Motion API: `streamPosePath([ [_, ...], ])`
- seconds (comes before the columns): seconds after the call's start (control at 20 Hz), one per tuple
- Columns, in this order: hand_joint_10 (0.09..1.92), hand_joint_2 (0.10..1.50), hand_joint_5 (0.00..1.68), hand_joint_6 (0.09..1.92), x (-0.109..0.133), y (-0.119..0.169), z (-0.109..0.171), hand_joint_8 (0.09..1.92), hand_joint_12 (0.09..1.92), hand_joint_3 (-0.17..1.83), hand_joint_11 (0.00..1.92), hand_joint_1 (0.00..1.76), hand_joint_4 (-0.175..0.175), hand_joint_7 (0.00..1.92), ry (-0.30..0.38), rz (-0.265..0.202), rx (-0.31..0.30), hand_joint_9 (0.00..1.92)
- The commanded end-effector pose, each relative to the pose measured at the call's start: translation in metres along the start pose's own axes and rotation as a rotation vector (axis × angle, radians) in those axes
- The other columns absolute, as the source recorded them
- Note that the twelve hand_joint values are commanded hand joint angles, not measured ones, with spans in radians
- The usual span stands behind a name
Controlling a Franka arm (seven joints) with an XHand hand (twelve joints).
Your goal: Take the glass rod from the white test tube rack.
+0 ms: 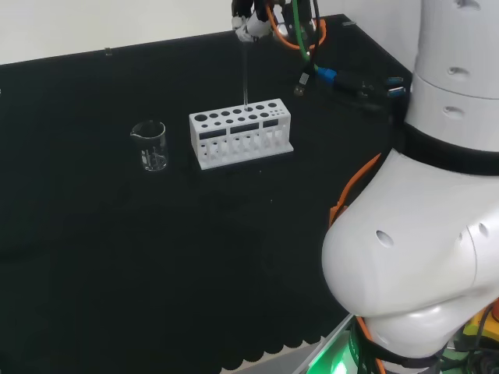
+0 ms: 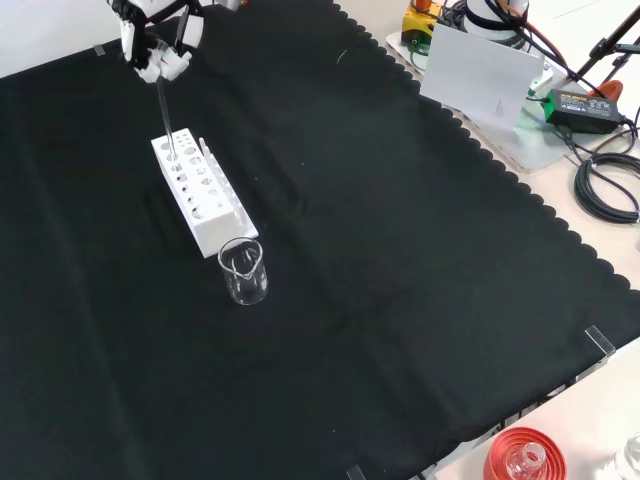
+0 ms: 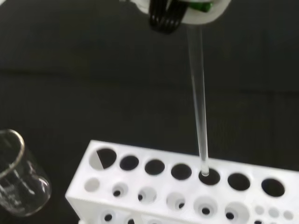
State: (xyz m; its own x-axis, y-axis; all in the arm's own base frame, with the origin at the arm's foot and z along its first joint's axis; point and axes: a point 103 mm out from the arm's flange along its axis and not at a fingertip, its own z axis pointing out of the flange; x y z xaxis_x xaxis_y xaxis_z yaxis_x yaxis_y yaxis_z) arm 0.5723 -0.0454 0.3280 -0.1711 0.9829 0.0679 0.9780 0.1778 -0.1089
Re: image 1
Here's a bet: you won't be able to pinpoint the black connector cables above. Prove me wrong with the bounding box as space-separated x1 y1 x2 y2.
334 69 393 114

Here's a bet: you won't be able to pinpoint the black cable with silver plug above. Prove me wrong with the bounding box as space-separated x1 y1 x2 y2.
292 64 313 97

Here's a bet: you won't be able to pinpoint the clear glass beaker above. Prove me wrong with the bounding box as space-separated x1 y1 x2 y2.
129 120 169 172

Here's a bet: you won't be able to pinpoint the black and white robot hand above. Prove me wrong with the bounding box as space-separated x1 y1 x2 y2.
231 0 274 43

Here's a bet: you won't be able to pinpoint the white test tube rack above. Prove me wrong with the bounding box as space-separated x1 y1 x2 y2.
189 97 296 171

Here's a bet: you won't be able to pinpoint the green cable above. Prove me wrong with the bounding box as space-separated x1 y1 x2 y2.
292 0 318 68

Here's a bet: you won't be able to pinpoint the yellow stop button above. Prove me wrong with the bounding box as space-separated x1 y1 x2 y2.
465 307 499 348

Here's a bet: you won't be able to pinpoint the black cable bundle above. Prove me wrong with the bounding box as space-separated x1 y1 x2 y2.
448 299 499 374

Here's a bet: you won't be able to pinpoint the blue cable plug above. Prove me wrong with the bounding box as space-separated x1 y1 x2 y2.
314 66 337 83

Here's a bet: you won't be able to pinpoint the black cloth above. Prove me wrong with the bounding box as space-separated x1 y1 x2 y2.
0 13 414 374

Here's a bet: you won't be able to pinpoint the clear glass rod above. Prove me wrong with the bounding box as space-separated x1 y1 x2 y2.
241 41 250 109

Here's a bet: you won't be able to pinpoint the orange cable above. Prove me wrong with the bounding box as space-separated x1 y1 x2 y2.
266 0 328 51
329 152 387 374

